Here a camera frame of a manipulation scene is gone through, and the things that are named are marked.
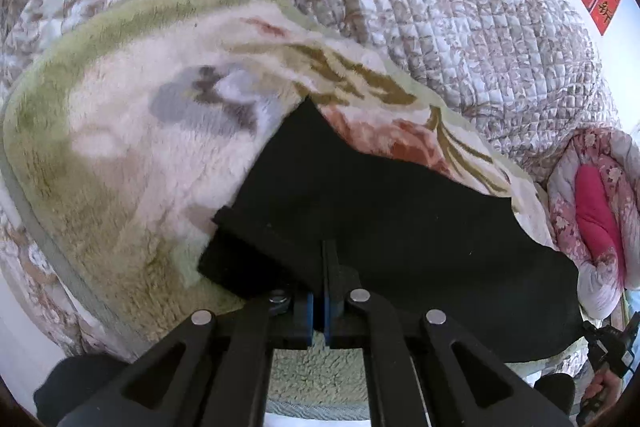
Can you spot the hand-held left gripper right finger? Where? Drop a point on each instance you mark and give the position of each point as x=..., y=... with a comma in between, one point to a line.
x=327, y=317

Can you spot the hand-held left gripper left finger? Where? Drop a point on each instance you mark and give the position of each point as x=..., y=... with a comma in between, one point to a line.
x=308, y=317

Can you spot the black pants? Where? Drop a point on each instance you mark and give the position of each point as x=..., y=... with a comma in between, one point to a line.
x=400, y=227

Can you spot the person's right hand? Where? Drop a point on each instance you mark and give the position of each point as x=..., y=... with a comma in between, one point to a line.
x=605, y=387

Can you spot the pink floral quilt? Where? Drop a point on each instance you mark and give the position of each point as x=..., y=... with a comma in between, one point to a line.
x=595, y=207

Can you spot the floral fleece blanket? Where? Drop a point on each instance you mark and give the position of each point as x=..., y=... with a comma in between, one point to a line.
x=125, y=167

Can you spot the dark clothing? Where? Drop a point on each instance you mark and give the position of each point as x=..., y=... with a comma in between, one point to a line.
x=75, y=387

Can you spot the quilted beige bedspread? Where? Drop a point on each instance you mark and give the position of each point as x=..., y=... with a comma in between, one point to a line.
x=450, y=32

